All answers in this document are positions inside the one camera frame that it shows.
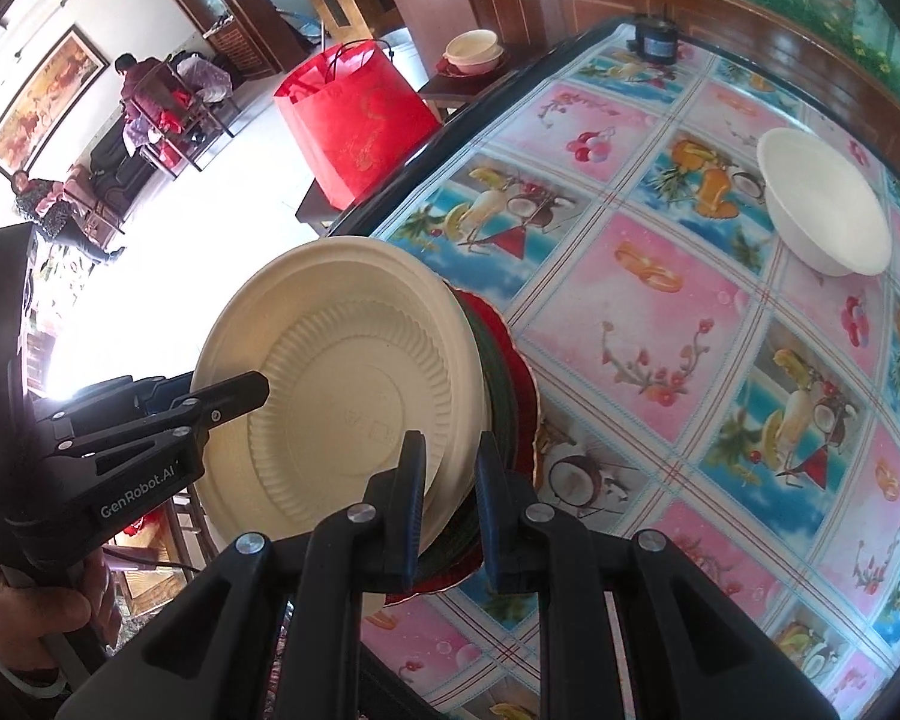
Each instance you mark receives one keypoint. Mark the wooden chair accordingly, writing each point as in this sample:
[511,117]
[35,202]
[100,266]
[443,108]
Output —
[195,127]

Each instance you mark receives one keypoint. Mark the dark red saucer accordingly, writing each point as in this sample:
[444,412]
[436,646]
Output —
[450,69]

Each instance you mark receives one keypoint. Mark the framed wall painting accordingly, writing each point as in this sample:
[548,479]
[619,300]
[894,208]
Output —
[45,97]

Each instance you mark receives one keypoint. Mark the person's left hand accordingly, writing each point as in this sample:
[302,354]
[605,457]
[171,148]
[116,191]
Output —
[30,607]

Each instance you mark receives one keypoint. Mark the red plate with round sticker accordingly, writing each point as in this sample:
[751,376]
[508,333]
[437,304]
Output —
[487,315]

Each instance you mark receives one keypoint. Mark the stacked bowls on stool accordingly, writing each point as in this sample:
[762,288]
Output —
[472,49]

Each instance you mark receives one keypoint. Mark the dark green plastic bowl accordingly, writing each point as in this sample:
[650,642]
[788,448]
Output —
[499,382]

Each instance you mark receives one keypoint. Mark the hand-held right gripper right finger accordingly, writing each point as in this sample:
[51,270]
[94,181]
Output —
[491,517]

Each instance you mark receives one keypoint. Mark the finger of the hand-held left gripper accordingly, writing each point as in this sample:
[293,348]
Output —
[135,388]
[225,399]

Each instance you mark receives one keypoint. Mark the large white paper bowl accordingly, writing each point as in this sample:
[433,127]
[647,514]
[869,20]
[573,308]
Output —
[825,202]

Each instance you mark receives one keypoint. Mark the wooden stool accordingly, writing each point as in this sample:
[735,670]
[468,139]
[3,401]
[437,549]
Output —
[465,94]

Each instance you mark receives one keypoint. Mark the dark wooden wardrobe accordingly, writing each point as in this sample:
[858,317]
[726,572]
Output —
[232,7]

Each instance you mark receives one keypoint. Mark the cream ribbed plastic bowl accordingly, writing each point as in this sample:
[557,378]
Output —
[330,360]

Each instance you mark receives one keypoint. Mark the wooden aquarium cabinet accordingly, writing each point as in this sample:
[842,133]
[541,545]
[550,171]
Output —
[585,0]

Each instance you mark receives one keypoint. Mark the red gift bag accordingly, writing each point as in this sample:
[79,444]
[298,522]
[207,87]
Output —
[352,127]

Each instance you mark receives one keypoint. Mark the wooden side desk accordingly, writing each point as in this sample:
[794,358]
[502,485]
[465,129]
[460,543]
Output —
[420,7]

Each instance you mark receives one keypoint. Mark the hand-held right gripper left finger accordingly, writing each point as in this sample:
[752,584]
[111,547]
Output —
[412,514]

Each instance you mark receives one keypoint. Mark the red ribbed plastic plate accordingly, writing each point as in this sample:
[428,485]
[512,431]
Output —
[538,435]

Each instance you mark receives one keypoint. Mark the small black device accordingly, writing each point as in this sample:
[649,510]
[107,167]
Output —
[654,41]

